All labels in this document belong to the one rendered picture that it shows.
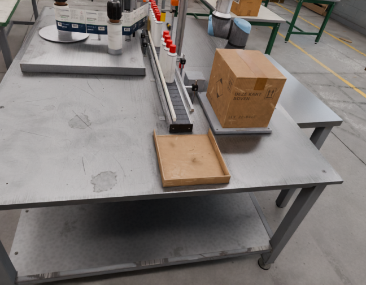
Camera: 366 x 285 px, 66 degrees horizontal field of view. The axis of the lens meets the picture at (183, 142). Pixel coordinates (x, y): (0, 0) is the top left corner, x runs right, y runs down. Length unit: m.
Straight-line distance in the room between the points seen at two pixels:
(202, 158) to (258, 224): 0.78
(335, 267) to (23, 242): 1.85
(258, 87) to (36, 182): 0.95
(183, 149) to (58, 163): 0.50
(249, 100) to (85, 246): 1.10
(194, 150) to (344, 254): 1.43
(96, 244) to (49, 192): 0.64
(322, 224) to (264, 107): 1.24
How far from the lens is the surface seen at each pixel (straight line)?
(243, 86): 1.26
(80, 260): 1.60
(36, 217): 1.80
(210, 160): 1.19
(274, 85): 1.33
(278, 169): 1.28
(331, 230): 2.38
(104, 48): 1.95
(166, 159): 1.16
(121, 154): 1.17
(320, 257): 2.19
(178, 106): 1.39
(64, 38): 2.05
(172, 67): 1.54
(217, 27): 1.85
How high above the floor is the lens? 1.63
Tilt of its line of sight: 39 degrees down
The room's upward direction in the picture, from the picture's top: 10 degrees clockwise
